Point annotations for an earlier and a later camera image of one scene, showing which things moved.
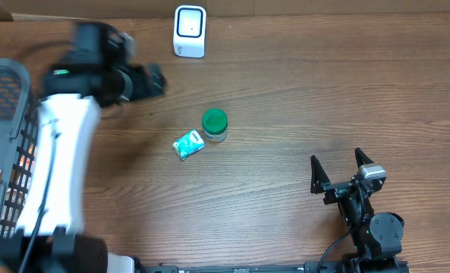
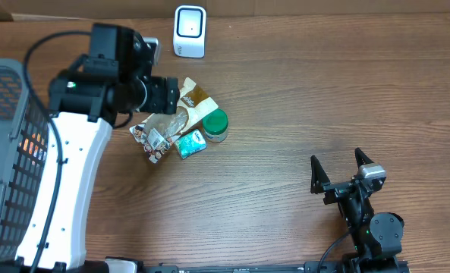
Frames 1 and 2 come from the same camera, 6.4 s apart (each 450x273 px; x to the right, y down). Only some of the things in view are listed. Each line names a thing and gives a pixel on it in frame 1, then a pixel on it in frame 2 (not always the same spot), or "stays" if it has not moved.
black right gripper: [336, 191] stays
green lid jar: [215, 124] stays
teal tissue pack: [189, 144] stays
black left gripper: [146, 76] → [166, 97]
